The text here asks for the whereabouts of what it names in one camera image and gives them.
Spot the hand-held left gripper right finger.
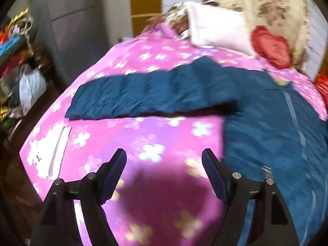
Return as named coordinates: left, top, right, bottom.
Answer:
left=202, top=148, right=300, bottom=246

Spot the white plastic bag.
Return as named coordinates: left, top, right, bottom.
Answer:
left=19, top=68, right=47, bottom=108

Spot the red plush cloth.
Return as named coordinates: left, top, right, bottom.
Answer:
left=314, top=73, right=328, bottom=103

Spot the pile of colourful clothes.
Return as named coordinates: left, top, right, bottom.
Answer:
left=0, top=9, right=48, bottom=131

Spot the cream floral blanket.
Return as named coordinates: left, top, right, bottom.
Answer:
left=164, top=0, right=312, bottom=70

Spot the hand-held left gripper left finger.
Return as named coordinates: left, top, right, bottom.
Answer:
left=30, top=148, right=128, bottom=246

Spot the white pillow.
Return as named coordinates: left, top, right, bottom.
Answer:
left=186, top=1, right=258, bottom=57

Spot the blue padded jacket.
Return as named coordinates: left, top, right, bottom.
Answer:
left=65, top=56, right=328, bottom=246

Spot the red heart cushion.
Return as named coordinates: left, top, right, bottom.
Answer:
left=251, top=26, right=293, bottom=69

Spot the grey wardrobe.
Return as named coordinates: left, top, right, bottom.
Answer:
left=33, top=0, right=134, bottom=82

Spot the orange wooden door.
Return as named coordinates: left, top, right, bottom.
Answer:
left=129, top=0, right=162, bottom=38

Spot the pink floral bed sheet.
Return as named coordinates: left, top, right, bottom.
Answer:
left=20, top=22, right=325, bottom=246

